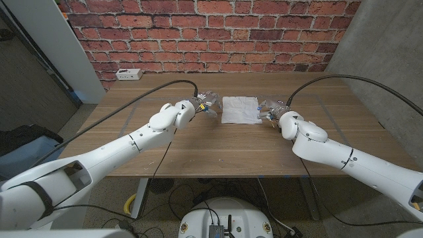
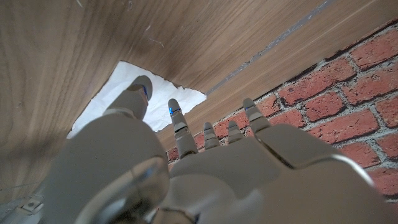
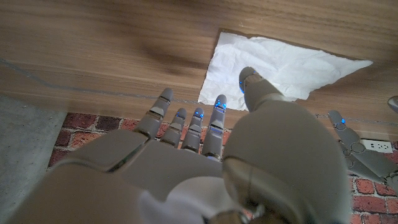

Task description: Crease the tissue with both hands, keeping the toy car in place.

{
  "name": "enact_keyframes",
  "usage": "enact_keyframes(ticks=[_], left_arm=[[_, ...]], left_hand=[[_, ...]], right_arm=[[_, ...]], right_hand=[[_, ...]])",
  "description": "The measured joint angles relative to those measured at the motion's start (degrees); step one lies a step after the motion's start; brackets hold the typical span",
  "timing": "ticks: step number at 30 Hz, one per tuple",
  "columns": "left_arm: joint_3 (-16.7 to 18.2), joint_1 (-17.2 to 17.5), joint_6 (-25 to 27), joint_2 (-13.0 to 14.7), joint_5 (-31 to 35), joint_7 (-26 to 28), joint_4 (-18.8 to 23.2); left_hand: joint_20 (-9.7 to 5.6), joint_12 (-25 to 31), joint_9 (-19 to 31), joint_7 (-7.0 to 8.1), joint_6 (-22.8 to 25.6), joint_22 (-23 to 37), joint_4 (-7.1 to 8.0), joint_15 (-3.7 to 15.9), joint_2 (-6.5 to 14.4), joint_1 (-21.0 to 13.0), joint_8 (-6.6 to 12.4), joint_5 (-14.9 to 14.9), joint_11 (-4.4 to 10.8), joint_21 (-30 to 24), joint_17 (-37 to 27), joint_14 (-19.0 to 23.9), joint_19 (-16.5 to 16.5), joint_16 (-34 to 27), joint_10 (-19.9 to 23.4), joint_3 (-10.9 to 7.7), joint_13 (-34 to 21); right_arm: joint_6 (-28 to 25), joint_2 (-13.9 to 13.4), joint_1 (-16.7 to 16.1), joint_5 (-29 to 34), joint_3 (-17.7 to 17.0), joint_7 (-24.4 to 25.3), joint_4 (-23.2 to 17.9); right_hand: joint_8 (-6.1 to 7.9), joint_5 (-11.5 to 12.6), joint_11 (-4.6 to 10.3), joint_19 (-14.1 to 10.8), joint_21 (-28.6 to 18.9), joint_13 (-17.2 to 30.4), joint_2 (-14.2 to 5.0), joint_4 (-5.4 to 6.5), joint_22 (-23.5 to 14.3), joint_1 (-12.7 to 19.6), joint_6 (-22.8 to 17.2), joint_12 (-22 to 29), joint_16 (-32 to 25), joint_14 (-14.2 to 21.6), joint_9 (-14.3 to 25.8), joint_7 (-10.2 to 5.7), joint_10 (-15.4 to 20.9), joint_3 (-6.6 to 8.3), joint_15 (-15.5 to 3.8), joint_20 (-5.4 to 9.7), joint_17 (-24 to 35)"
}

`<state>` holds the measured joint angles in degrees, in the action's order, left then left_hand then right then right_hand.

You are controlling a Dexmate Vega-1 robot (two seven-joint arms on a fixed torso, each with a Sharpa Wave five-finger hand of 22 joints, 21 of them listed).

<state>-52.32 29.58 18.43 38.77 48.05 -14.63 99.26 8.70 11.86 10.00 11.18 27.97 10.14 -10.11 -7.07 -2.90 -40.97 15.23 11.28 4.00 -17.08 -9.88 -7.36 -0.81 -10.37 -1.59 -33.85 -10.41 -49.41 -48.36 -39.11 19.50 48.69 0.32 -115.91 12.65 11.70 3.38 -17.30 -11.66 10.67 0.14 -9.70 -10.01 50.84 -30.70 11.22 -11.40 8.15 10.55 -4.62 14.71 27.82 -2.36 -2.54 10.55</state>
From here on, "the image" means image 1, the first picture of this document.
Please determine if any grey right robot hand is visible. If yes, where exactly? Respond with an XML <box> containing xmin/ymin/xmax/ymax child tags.
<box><xmin>256</xmin><ymin>98</ymin><xmax>290</xmax><ymax>122</ymax></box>

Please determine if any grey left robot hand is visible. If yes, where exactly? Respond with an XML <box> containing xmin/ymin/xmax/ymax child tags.
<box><xmin>190</xmin><ymin>91</ymin><xmax>223</xmax><ymax>118</ymax></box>

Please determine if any white tissue sheet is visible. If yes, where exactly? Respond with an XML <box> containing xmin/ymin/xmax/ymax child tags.
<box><xmin>221</xmin><ymin>96</ymin><xmax>263</xmax><ymax>125</ymax></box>

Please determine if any red brick printed backdrop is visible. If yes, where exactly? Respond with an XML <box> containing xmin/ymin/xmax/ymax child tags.
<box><xmin>58</xmin><ymin>0</ymin><xmax>363</xmax><ymax>92</ymax></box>

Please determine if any white power strip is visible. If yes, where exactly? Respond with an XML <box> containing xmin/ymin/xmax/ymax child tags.
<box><xmin>115</xmin><ymin>68</ymin><xmax>143</xmax><ymax>81</ymax></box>

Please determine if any round black fan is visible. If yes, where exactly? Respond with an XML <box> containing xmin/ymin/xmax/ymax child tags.
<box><xmin>147</xmin><ymin>177</ymin><xmax>175</xmax><ymax>195</ymax></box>

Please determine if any grey table leg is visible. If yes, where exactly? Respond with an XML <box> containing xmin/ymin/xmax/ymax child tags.
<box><xmin>299</xmin><ymin>177</ymin><xmax>321</xmax><ymax>221</ymax></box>

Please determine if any white robot torso base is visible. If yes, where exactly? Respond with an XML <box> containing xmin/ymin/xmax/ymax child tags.
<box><xmin>178</xmin><ymin>197</ymin><xmax>274</xmax><ymax>238</ymax></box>

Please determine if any white table leg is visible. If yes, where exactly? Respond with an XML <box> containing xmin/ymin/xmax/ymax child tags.
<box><xmin>131</xmin><ymin>177</ymin><xmax>149</xmax><ymax>219</ymax></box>

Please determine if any small grey electronics box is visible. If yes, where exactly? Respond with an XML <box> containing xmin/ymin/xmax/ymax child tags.
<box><xmin>208</xmin><ymin>223</ymin><xmax>225</xmax><ymax>238</ymax></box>

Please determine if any black bag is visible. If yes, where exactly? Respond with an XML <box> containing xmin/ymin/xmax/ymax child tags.
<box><xmin>0</xmin><ymin>124</ymin><xmax>64</xmax><ymax>156</ymax></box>

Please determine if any blue grey storage bin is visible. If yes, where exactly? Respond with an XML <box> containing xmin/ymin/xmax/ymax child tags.
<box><xmin>0</xmin><ymin>135</ymin><xmax>65</xmax><ymax>179</ymax></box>

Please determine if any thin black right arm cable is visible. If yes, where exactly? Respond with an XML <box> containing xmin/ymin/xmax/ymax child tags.
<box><xmin>290</xmin><ymin>138</ymin><xmax>423</xmax><ymax>227</ymax></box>

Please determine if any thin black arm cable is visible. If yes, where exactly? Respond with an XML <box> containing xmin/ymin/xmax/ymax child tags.
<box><xmin>151</xmin><ymin>128</ymin><xmax>178</xmax><ymax>179</ymax></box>
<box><xmin>290</xmin><ymin>138</ymin><xmax>423</xmax><ymax>227</ymax></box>

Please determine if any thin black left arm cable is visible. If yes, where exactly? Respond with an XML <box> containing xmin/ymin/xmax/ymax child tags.
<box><xmin>151</xmin><ymin>128</ymin><xmax>178</xmax><ymax>179</ymax></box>

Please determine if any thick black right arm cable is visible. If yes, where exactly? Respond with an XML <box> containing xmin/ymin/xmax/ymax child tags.
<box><xmin>286</xmin><ymin>74</ymin><xmax>423</xmax><ymax>116</ymax></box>

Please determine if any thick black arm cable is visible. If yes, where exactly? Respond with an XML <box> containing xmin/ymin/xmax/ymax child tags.
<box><xmin>29</xmin><ymin>79</ymin><xmax>199</xmax><ymax>169</ymax></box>
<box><xmin>286</xmin><ymin>74</ymin><xmax>423</xmax><ymax>116</ymax></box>

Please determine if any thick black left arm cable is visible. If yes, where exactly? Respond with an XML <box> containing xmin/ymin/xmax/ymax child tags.
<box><xmin>29</xmin><ymin>79</ymin><xmax>199</xmax><ymax>169</ymax></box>

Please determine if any white floor cable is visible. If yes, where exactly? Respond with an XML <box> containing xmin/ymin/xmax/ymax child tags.
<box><xmin>256</xmin><ymin>177</ymin><xmax>295</xmax><ymax>234</ymax></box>

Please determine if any yellow hose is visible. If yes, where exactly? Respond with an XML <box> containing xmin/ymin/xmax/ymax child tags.
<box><xmin>123</xmin><ymin>193</ymin><xmax>137</xmax><ymax>215</ymax></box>

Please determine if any white wall panel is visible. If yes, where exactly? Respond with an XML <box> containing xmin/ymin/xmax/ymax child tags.
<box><xmin>3</xmin><ymin>0</ymin><xmax>106</xmax><ymax>105</ymax></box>

